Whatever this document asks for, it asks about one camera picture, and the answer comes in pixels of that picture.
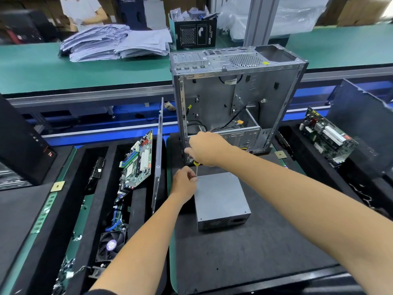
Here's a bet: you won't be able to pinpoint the person's left hand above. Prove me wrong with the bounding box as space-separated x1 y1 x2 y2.
168 165 199 206

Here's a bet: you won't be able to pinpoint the person's right hand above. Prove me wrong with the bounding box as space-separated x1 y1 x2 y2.
183 130 238 169

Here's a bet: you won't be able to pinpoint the grey power supply unit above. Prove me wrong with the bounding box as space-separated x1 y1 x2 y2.
193 171 251 222

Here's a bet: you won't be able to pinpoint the silver power supply unit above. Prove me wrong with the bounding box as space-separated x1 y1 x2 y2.
196 212 253 233

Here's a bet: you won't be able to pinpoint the person's left forearm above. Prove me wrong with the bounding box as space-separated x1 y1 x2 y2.
89 196 186 295

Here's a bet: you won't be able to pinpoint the person's right forearm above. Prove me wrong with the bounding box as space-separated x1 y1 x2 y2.
227 143 393 295

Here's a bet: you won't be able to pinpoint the silver metal computer case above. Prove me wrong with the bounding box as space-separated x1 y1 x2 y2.
168 43 310 157

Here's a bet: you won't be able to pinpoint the person's black clothing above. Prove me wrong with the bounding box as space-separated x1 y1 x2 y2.
82 288 118 295

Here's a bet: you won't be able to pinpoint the dark grey case side panel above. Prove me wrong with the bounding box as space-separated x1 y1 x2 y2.
151 96 166 215

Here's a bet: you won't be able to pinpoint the green motherboard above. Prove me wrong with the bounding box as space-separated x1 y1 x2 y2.
118 130 155 192

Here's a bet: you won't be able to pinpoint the small black rectangular component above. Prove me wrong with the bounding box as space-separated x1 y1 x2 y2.
86 156 107 190

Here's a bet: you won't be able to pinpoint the black cooler fan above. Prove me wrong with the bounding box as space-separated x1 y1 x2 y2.
93 226 127 264

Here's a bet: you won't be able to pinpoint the black foam tray with slots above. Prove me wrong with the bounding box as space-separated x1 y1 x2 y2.
18 140 168 295

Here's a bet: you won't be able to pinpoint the black foam work mat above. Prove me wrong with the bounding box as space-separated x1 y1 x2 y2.
166 131 342 294
0 146 72 286

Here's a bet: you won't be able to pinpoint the green board with white parts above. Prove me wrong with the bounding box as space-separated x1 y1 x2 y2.
298 105 359 169

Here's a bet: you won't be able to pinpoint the black cardboard box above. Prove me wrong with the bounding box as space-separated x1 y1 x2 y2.
168 11 219 52

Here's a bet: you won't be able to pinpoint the long green memory strip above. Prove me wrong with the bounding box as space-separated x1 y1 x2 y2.
52 193 97 295
0 145 78 295

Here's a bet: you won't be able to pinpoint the stack of grey paper sheets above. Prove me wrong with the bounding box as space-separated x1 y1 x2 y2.
59 24 174 64

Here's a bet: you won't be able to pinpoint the black foam tray with recess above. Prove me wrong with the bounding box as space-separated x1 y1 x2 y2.
273 120 393 219

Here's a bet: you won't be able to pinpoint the clear plastic bag pile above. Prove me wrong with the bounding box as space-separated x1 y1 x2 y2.
215 0 333 42

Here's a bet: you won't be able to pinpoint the large black metal panel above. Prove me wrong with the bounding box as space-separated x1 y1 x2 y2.
328 78 393 183

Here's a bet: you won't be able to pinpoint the black rectangular device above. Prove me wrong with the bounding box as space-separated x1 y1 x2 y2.
0 93 59 192

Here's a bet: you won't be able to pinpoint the green conveyor belt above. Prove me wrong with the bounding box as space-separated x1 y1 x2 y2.
0 24 393 97

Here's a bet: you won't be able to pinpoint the stack of brown cardboard boxes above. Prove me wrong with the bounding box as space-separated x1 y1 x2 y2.
316 0 393 27

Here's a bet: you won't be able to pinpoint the blue data cables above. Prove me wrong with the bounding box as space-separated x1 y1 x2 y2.
102 207 127 234

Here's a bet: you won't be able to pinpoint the grey metal conveyor rail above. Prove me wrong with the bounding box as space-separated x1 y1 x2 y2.
3 64 393 111

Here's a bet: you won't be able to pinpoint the grey metal post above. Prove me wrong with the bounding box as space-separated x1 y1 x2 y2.
243 0 282 48

